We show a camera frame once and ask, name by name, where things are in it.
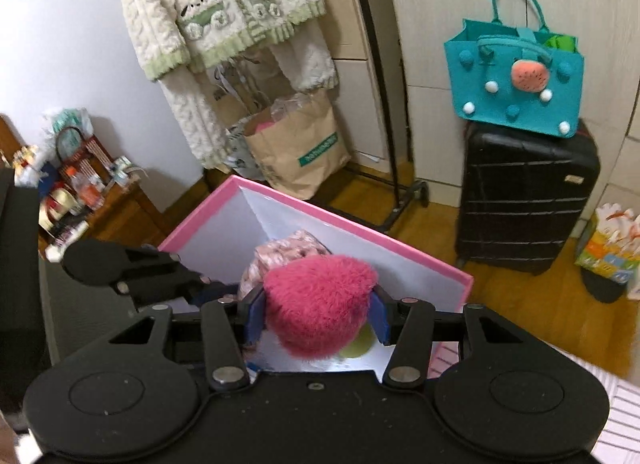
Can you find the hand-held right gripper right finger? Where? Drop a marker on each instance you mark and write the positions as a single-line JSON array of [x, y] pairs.
[[380, 316]]

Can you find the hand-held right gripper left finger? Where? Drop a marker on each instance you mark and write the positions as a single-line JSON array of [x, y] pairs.
[[255, 314]]

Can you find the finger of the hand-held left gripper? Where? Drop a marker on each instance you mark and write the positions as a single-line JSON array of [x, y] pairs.
[[165, 279]]

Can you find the green ball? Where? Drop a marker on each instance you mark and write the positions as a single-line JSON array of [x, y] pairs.
[[357, 348]]

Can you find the pink fluffy heart plush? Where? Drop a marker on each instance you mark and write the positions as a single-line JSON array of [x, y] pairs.
[[315, 304]]

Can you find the pink cardboard box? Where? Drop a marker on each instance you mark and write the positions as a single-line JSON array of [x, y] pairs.
[[425, 274]]

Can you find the pink floral cloth doll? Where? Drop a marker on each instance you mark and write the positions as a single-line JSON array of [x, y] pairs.
[[285, 249]]

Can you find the wooden nightstand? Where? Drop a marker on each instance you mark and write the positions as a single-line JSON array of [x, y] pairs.
[[130, 209]]

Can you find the white green plastic bag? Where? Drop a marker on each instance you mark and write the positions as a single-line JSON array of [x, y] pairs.
[[237, 154]]

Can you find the brown paper bag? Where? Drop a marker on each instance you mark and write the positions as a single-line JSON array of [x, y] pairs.
[[295, 154]]

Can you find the black suitcase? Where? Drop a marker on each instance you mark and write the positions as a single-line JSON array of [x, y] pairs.
[[520, 194]]

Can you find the tan cabinet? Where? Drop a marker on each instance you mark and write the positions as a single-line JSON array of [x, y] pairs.
[[360, 119]]

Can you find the beige wardrobe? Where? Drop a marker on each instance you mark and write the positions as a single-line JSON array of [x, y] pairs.
[[430, 119]]

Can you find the colourful flower print bag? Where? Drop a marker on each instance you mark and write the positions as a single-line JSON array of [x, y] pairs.
[[607, 249]]

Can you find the black clothes rack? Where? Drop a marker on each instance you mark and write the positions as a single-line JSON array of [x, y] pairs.
[[380, 69]]

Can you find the teal felt tote bag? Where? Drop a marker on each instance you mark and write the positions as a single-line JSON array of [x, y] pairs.
[[480, 84]]

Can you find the cream fleece pajamas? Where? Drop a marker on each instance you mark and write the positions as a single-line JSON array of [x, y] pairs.
[[210, 4]]

